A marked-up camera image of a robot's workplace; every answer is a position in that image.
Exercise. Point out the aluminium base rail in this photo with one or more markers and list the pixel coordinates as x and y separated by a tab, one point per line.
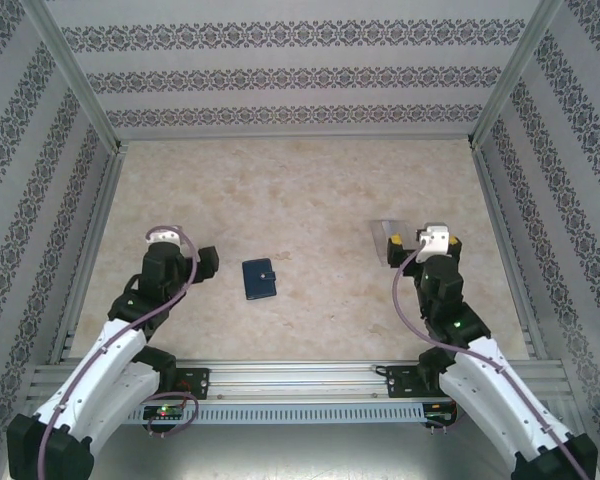
300	380

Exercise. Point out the aluminium frame post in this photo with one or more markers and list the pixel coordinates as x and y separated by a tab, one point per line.
514	75
81	75

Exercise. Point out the aluminium table side rail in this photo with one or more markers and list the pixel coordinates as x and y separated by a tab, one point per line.
96	235
495	215

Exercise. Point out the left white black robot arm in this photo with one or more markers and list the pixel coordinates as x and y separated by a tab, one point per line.
95	370

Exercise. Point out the translucent grey plastic card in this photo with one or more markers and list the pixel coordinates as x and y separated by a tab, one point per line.
380	235

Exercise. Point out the small circuit board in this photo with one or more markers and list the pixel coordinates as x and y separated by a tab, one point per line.
165	411
437	415

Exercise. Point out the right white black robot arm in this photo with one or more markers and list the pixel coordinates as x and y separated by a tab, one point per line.
490	390

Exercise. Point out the dark blue card holder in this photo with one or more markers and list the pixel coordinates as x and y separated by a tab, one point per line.
257	280

